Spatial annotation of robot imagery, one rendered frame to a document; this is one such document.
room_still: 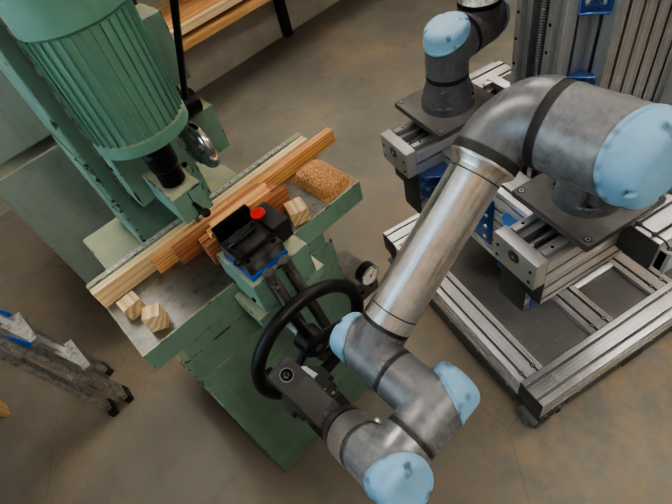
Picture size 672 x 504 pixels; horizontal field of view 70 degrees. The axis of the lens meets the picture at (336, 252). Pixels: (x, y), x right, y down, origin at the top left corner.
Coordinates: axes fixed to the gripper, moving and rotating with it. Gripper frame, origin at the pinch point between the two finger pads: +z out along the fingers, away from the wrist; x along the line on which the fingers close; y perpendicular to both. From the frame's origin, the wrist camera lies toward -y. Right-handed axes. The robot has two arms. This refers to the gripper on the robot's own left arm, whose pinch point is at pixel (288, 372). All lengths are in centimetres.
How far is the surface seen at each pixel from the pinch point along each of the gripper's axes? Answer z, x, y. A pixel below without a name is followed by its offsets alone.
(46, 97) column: 33, 2, -61
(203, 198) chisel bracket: 24.2, 11.5, -29.2
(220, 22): 213, 109, -67
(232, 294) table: 21.3, 2.9, -10.4
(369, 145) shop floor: 154, 118, 27
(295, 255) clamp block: 9.8, 16.3, -12.0
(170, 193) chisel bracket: 24.3, 7.0, -34.0
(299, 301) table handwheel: 1.9, 9.9, -7.9
